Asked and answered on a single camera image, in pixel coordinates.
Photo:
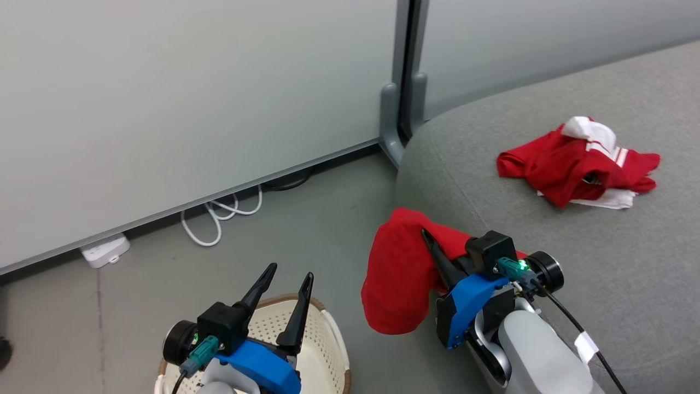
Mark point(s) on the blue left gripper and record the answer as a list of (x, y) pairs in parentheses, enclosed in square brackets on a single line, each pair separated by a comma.
[(262, 366)]

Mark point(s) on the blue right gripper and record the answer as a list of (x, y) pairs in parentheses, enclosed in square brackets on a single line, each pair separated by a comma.
[(470, 303)]

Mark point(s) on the plain red garment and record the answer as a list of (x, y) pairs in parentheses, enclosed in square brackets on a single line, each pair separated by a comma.
[(399, 273)]

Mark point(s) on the red white-trimmed garment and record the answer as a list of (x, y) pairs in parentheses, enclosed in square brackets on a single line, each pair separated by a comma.
[(569, 167)]

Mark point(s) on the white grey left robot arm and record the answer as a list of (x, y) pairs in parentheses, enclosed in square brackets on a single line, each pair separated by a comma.
[(224, 380)]

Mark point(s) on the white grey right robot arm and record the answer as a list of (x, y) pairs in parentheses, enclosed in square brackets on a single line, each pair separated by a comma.
[(541, 355)]

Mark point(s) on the grey fabric sofa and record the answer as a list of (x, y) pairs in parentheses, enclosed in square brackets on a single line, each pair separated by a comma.
[(547, 230)]

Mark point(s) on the beige plastic laundry basket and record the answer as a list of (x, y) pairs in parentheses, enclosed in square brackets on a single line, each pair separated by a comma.
[(322, 350)]

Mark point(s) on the grey partition foot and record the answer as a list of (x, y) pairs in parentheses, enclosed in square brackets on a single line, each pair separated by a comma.
[(419, 98), (389, 123)]

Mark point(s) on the white power strip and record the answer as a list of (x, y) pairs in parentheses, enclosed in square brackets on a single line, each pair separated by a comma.
[(105, 250)]

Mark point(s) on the large white partition panel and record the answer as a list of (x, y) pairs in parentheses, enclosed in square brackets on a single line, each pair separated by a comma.
[(191, 93)]

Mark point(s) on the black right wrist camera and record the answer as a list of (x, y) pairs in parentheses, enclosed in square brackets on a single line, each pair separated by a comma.
[(492, 249)]

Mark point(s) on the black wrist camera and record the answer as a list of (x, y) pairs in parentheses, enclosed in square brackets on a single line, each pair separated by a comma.
[(492, 249), (219, 325)]

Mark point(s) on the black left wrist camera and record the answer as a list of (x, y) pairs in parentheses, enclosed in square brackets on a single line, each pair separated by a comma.
[(219, 325)]

